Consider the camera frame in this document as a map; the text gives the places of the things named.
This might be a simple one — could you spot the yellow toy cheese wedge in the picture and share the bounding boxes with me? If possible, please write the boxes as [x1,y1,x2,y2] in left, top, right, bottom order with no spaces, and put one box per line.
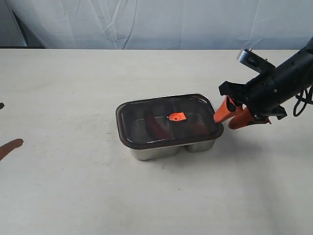
[188,121,210,136]

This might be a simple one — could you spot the red toy sausage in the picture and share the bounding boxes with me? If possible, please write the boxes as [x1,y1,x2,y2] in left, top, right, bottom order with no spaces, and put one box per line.
[145,114,172,140]

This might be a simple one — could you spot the white backdrop cloth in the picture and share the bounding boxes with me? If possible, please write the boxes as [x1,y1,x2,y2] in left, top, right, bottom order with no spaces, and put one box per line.
[6,0,313,50]

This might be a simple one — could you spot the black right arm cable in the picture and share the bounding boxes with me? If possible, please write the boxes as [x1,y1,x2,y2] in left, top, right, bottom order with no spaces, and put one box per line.
[292,85,313,117]

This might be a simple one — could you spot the dark transparent box lid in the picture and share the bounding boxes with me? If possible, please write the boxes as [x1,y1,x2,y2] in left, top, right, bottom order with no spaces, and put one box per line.
[115,93,224,150]

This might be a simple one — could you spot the stainless steel lunch box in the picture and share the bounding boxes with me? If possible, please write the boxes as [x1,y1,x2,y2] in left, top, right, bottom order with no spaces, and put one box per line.
[115,93,224,161]

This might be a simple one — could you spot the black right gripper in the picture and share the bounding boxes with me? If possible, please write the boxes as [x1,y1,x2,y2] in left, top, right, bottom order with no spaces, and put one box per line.
[213,73,287,130]

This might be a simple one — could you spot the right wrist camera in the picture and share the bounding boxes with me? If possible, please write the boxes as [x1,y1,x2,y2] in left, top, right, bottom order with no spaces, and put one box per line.
[237,49,275,73]

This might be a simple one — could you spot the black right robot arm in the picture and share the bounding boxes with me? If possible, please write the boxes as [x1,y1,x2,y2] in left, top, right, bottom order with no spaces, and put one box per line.
[214,40,313,130]

